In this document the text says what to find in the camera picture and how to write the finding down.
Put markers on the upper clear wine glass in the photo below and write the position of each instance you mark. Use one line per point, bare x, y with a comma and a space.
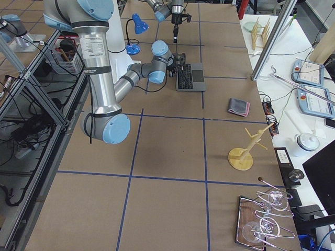
275, 199

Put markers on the aluminium frame post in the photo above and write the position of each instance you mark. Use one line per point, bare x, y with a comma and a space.
274, 35

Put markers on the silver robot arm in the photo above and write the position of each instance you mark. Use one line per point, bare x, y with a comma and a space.
110, 71
175, 9

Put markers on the lower clear wine glass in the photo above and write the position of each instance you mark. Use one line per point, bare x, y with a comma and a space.
265, 228

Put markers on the black framed glass rack tray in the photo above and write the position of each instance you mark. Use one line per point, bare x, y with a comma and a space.
251, 210

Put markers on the white plastic basket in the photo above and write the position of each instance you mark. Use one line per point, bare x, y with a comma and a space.
63, 67

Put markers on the white enamel pot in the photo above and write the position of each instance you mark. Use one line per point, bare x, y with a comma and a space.
303, 144

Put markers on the clear wine glass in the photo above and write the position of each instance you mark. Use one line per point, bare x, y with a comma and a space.
275, 199
265, 228

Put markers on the pale green plate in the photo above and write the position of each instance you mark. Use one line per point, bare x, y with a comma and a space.
252, 26

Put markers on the black computer monitor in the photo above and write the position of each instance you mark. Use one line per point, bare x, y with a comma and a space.
320, 173

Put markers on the blue desk lamp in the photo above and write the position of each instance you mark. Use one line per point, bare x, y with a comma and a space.
140, 27

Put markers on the teach pendant tablet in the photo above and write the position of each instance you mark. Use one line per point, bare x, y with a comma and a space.
307, 72
311, 104

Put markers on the wooden dish rack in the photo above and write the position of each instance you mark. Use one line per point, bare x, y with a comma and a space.
260, 32

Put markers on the grey laptop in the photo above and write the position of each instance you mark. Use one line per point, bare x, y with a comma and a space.
190, 78

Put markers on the grey folded cloth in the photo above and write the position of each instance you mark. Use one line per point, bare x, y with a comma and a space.
239, 107

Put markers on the far teach pendant tablet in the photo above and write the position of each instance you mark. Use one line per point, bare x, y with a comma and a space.
307, 72

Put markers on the near teach pendant tablet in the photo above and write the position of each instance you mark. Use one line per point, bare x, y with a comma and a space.
311, 104

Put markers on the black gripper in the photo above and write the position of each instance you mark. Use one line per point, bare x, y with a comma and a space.
172, 68
175, 20

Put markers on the wooden mug tree stand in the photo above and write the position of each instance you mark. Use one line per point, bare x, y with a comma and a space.
241, 159

